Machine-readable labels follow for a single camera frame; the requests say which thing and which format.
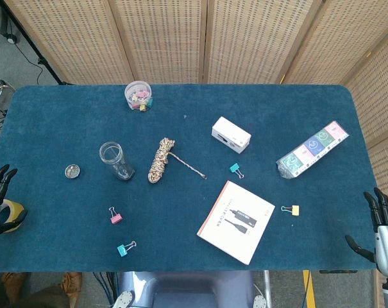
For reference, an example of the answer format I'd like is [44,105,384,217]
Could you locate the yellow tape roll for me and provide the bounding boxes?
[1,198,24,225]

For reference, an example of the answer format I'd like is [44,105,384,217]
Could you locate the yellow binder clip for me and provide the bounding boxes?
[280,205,300,217]

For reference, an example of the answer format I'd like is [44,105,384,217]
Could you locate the metal table leg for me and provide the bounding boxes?
[263,270,273,308]

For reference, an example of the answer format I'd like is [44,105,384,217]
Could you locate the clear jar of binder clips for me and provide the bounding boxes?
[124,80,154,112]

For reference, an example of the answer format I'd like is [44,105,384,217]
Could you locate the white booklet with red edge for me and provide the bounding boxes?
[196,180,276,266]

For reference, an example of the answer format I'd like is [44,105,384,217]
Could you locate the pink binder clip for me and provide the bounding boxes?
[108,206,124,225]

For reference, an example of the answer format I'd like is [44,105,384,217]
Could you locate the blue-grey robot torso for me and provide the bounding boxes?
[115,271,269,308]

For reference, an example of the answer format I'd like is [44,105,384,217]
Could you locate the small white cardboard box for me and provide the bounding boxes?
[211,116,252,155]

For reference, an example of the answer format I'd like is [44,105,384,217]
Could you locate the black tripod stand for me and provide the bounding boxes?
[0,0,73,86]

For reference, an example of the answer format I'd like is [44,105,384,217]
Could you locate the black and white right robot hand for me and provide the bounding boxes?
[344,187,388,279]

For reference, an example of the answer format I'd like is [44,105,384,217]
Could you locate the coiled beige patterned rope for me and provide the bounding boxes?
[148,137,207,184]

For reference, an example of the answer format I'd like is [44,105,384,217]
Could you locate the brown shoe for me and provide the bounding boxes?
[59,272,83,296]
[0,272,28,304]

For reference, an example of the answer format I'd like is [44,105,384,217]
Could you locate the blue table cloth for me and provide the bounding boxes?
[0,83,387,274]

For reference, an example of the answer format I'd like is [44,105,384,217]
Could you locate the colourful pack in clear wrap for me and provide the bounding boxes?
[275,120,350,180]

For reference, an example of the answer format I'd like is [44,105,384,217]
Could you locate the small metal jar lid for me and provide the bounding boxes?
[64,164,82,179]

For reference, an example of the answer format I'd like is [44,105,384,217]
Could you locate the teal binder clip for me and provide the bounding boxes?
[117,241,137,257]
[229,162,246,180]

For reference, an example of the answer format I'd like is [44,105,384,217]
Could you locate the clear drinking glass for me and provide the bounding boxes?
[99,141,136,182]

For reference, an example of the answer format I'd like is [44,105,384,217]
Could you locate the woven wicker folding screen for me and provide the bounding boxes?
[3,0,388,201]

